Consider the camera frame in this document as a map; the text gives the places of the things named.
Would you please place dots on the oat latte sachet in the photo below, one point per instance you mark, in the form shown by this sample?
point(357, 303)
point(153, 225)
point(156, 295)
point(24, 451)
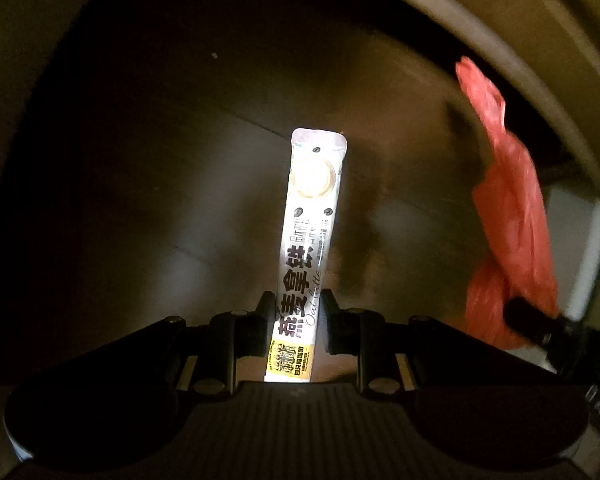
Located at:
point(314, 179)

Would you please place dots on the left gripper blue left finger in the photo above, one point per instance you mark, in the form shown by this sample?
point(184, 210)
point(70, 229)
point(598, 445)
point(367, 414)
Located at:
point(214, 349)

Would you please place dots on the red plastic bag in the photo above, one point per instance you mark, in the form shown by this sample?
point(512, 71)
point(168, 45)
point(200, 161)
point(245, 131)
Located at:
point(510, 206)

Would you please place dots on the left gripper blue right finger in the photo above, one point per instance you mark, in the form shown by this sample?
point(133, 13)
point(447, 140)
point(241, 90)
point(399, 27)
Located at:
point(362, 348)

